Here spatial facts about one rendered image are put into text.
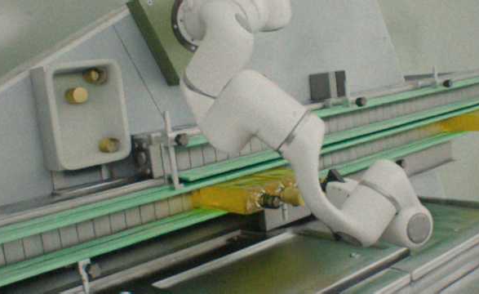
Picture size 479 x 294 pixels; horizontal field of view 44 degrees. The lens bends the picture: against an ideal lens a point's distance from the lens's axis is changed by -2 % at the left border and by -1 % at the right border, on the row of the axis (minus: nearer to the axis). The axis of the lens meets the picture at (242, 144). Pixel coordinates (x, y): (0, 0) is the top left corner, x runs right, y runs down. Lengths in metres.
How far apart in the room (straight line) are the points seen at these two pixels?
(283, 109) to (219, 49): 0.16
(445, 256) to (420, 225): 0.28
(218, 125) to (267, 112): 0.09
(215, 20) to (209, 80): 0.10
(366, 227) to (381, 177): 0.08
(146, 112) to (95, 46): 0.21
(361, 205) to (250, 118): 0.22
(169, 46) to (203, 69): 0.46
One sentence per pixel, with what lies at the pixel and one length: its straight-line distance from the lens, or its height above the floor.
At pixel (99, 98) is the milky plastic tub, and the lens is 1.40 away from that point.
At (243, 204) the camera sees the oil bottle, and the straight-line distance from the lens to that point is 1.26.
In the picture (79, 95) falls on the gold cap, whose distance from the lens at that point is 1.33.
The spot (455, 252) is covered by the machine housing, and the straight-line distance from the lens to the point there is 1.30.
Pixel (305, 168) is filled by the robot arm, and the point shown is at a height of 1.39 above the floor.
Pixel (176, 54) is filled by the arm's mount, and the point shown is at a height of 0.81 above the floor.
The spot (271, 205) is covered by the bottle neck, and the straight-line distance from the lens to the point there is 1.22.
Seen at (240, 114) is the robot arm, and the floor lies 1.32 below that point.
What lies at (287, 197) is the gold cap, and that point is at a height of 1.13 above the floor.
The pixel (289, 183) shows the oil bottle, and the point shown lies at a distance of 1.32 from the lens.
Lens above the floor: 2.01
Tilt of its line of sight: 49 degrees down
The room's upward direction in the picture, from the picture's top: 92 degrees clockwise
